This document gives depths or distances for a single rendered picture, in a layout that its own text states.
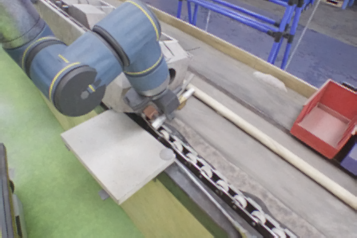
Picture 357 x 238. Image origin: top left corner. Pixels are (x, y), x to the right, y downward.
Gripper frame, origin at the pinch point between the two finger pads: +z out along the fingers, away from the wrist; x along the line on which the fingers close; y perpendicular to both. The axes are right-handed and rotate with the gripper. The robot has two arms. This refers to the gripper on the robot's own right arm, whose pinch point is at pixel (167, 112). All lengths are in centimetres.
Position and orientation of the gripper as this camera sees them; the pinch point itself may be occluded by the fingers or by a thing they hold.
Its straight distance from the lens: 76.7
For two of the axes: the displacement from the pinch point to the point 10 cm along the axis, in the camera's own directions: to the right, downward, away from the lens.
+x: -6.8, -5.2, 5.1
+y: 7.0, -6.6, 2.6
